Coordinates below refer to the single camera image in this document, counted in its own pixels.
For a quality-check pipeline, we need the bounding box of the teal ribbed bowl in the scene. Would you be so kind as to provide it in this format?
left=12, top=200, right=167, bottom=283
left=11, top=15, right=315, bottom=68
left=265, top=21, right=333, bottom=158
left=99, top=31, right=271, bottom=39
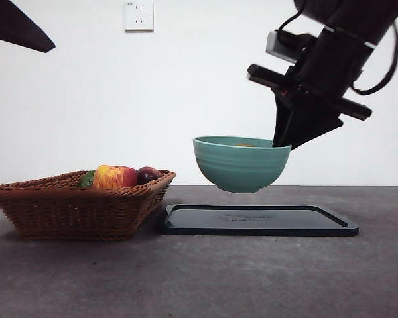
left=192, top=136, right=292, bottom=194

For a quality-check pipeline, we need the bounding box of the black rectangular tray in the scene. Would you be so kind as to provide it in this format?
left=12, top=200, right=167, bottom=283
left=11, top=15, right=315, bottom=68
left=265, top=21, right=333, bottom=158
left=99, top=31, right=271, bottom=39
left=159, top=204, right=360, bottom=237

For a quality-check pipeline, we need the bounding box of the dark red plum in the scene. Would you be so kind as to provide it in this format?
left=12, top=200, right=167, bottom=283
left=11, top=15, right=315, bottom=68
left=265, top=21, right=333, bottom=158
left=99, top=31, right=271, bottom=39
left=136, top=166, right=163, bottom=186

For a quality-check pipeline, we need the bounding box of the green fruit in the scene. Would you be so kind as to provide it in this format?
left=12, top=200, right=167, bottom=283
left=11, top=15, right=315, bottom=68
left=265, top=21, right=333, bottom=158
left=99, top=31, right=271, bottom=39
left=78, top=170, right=96, bottom=188

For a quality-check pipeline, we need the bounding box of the red yellow apple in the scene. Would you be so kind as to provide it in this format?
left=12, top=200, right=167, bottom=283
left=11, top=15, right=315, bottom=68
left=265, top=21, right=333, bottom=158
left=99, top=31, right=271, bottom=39
left=92, top=164, right=139, bottom=190

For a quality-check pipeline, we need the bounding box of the brown wicker basket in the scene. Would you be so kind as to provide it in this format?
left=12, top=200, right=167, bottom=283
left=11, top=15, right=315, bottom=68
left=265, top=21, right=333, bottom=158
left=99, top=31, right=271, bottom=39
left=0, top=169, right=176, bottom=242

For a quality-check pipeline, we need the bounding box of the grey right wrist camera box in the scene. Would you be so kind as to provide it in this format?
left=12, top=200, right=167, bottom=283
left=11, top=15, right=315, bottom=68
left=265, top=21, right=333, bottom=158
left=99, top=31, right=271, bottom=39
left=266, top=30, right=318, bottom=64

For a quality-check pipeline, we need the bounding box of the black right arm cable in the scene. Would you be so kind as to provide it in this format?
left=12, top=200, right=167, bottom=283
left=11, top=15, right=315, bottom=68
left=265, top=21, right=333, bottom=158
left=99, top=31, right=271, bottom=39
left=351, top=21, right=398, bottom=96
left=277, top=9, right=306, bottom=37

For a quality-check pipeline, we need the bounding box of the white wall socket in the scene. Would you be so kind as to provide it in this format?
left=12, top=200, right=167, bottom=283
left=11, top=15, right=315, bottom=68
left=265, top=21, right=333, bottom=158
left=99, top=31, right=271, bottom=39
left=124, top=0, right=155, bottom=33

